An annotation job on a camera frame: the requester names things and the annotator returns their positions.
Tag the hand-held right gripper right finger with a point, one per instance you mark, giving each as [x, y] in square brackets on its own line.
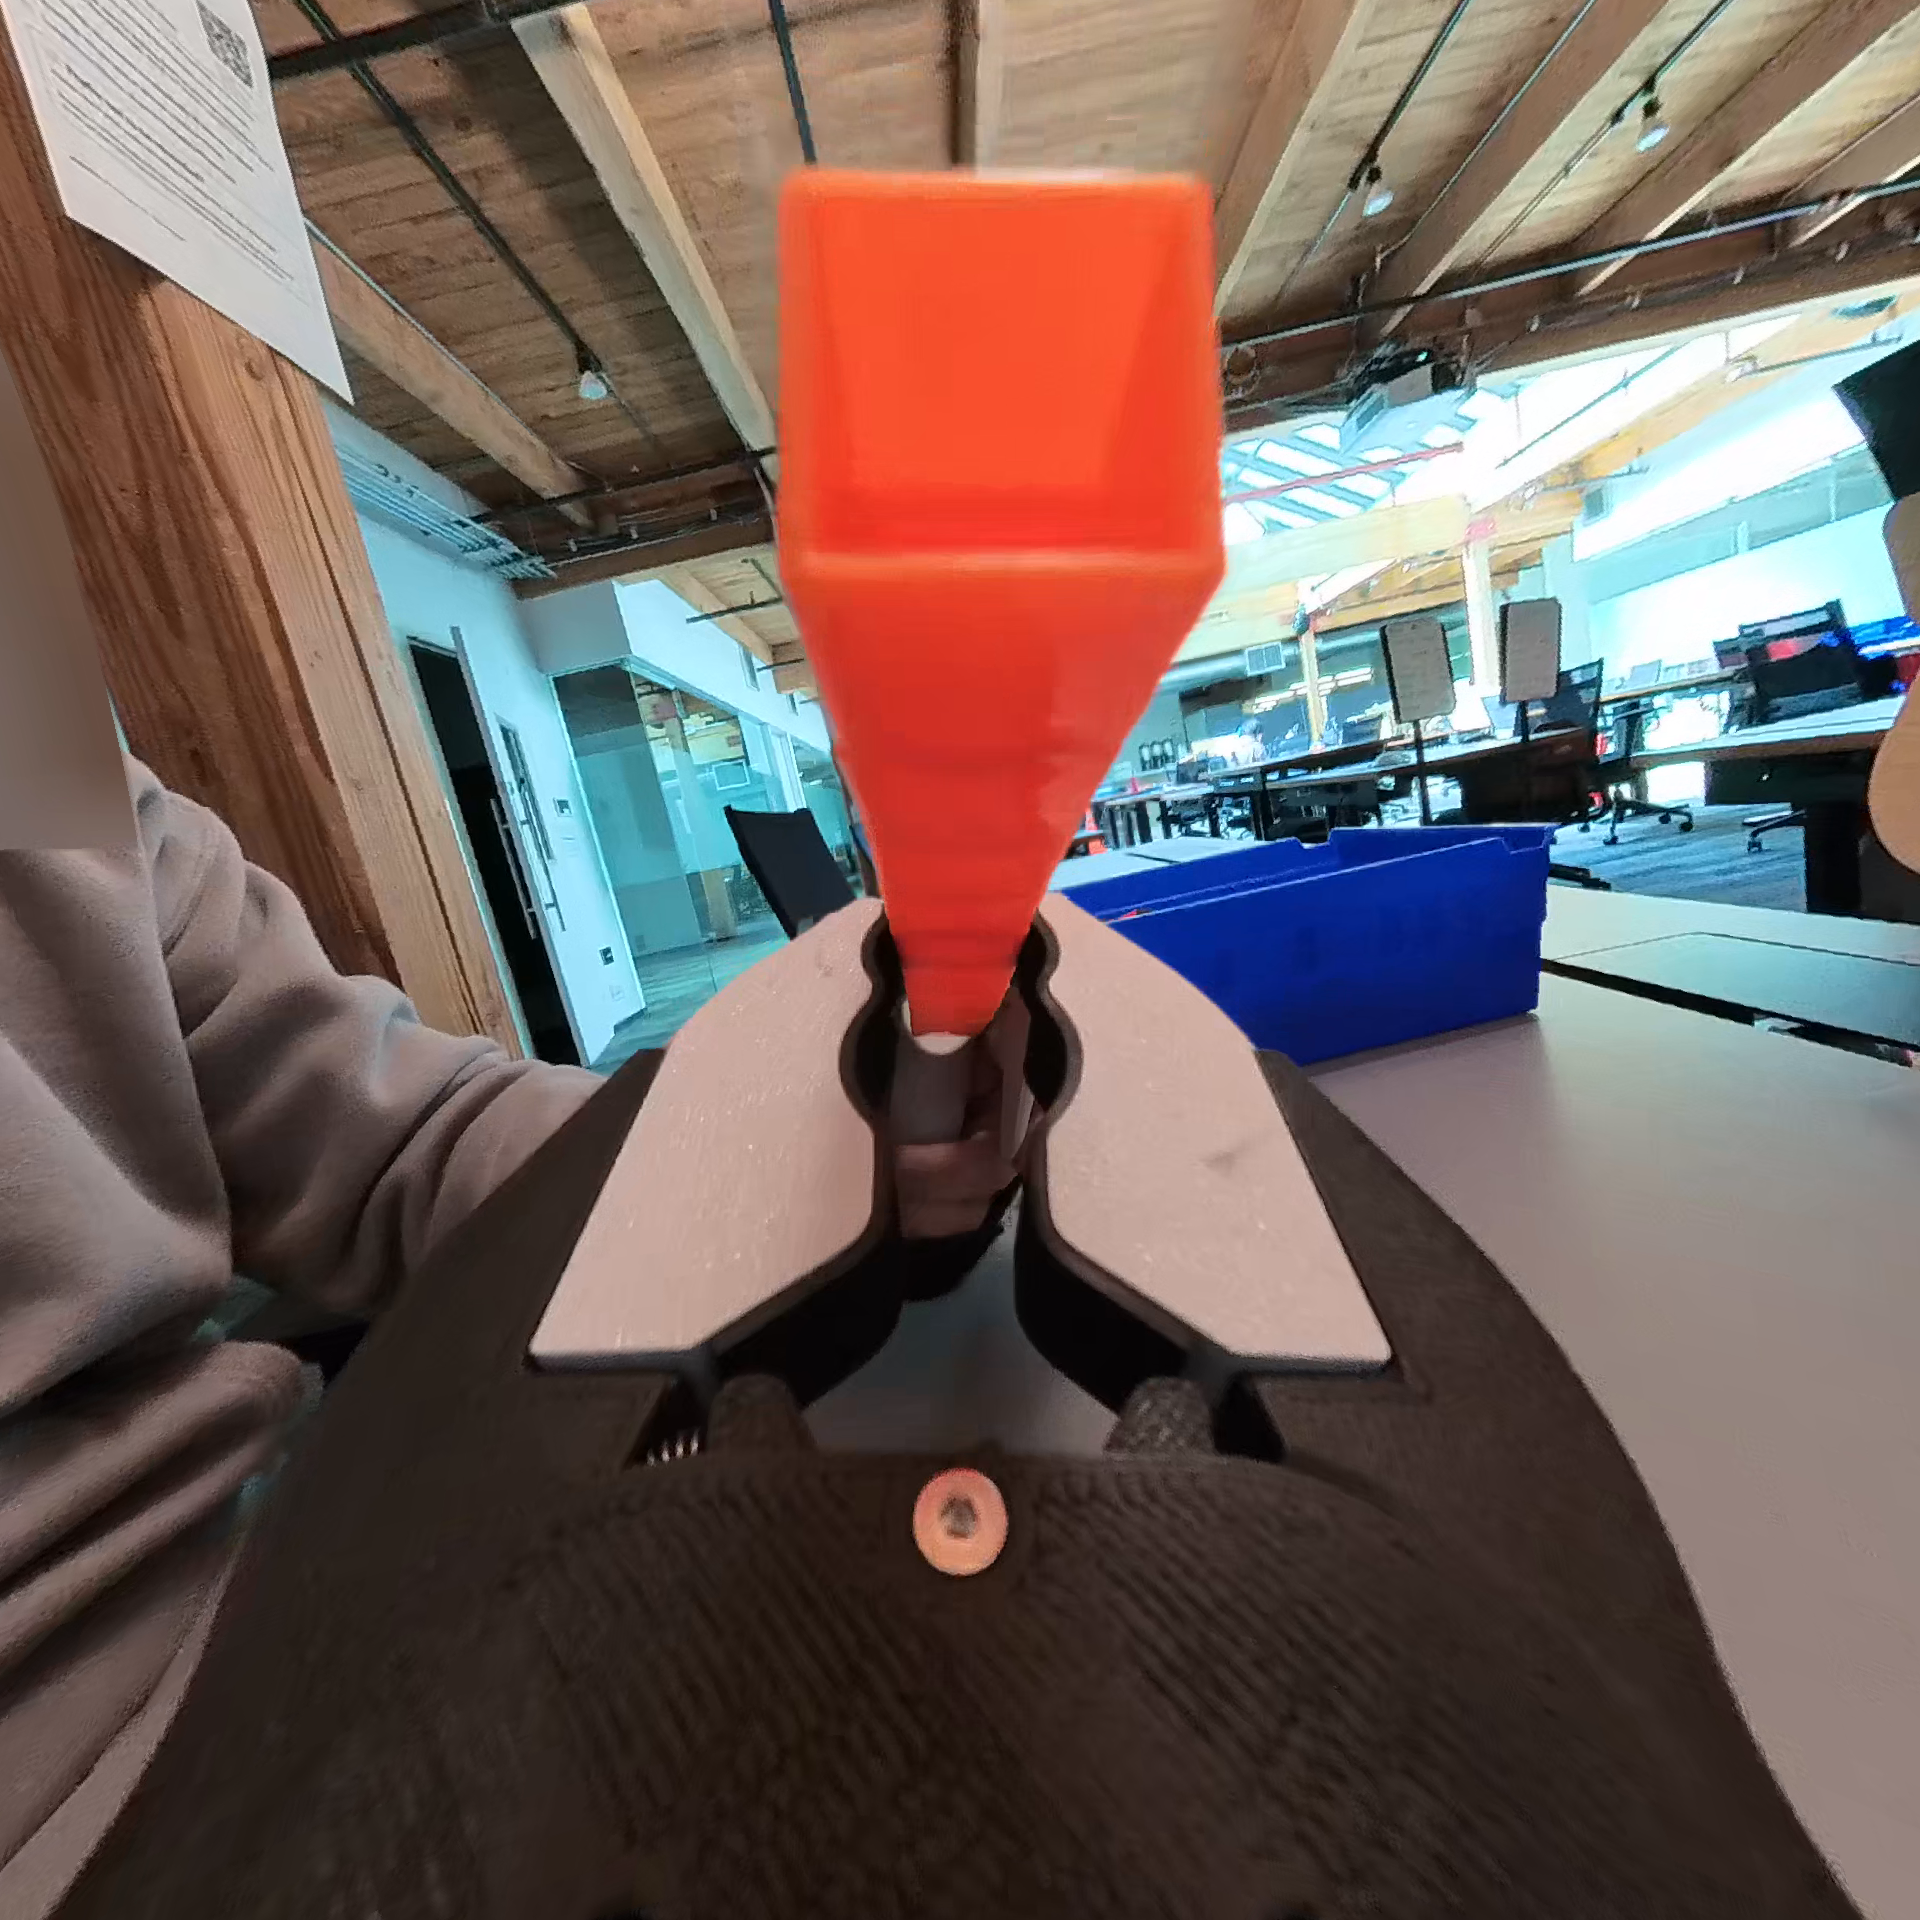
[1201, 1201]

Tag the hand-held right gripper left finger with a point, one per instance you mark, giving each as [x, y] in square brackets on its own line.
[721, 1185]

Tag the blue plastic bin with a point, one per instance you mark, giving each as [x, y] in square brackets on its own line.
[1349, 945]

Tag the orange plastic piece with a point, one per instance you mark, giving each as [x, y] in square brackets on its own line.
[991, 599]

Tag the person's left forearm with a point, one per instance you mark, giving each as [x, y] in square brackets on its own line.
[224, 1201]

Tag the grey desk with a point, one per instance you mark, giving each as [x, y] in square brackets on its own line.
[1650, 1276]

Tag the person's left hand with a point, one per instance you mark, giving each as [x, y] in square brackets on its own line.
[960, 1185]

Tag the wooden pillar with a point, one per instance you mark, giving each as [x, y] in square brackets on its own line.
[224, 599]

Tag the ceiling projector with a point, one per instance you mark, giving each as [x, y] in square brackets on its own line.
[1387, 406]

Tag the white paper notice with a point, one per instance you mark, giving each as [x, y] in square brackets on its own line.
[165, 166]

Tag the black wall monitor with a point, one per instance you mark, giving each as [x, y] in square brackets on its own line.
[1882, 422]

